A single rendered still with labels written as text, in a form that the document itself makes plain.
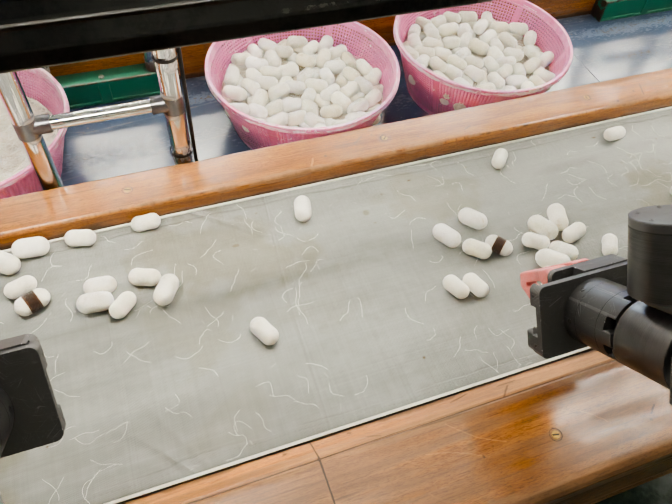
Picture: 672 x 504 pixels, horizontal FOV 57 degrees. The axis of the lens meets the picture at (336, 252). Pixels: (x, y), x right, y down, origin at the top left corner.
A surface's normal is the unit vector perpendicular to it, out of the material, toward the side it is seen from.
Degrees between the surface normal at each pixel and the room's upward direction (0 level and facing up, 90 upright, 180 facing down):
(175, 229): 0
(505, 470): 0
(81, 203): 0
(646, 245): 83
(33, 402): 50
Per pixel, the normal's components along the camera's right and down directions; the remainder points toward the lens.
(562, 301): 0.31, 0.22
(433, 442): 0.07, -0.60
